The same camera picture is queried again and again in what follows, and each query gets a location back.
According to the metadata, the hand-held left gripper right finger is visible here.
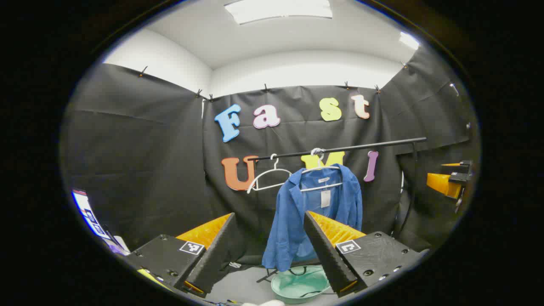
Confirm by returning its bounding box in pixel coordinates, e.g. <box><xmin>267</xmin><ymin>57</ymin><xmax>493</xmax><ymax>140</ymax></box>
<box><xmin>303</xmin><ymin>210</ymin><xmax>422</xmax><ymax>298</ymax></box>

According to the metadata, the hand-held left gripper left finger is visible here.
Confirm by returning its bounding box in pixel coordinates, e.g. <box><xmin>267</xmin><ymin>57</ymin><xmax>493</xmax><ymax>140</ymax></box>
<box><xmin>125</xmin><ymin>212</ymin><xmax>237</xmax><ymax>298</ymax></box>

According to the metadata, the green laundry hamper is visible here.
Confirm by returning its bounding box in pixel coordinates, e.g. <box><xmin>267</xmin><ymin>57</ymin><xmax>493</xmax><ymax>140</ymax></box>
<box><xmin>271</xmin><ymin>266</ymin><xmax>332</xmax><ymax>304</ymax></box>

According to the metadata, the blue shirt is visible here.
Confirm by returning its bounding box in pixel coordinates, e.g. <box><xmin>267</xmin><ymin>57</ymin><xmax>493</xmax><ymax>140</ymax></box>
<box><xmin>261</xmin><ymin>164</ymin><xmax>364</xmax><ymax>272</ymax></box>

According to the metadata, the black clothes rack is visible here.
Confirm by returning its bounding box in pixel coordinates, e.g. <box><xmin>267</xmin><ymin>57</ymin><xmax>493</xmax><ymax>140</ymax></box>
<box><xmin>251</xmin><ymin>137</ymin><xmax>428</xmax><ymax>283</ymax></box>

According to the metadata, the white plastic hanger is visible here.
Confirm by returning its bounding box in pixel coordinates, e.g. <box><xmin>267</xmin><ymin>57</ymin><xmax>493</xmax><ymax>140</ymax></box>
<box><xmin>300</xmin><ymin>147</ymin><xmax>344</xmax><ymax>193</ymax></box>
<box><xmin>247</xmin><ymin>154</ymin><xmax>294</xmax><ymax>194</ymax></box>

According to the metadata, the black backdrop cloth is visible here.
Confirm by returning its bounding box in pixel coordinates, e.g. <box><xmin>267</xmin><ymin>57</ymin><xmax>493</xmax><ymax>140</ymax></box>
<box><xmin>59</xmin><ymin>45</ymin><xmax>479</xmax><ymax>266</ymax></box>

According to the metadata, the small ceiling light panel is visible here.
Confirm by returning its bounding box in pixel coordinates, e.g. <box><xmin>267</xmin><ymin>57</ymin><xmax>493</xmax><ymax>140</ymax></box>
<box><xmin>399</xmin><ymin>32</ymin><xmax>420</xmax><ymax>50</ymax></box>

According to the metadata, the large ceiling light panel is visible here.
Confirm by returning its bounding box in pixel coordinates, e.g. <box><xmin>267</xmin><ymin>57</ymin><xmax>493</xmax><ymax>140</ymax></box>
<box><xmin>224</xmin><ymin>0</ymin><xmax>333</xmax><ymax>25</ymax></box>

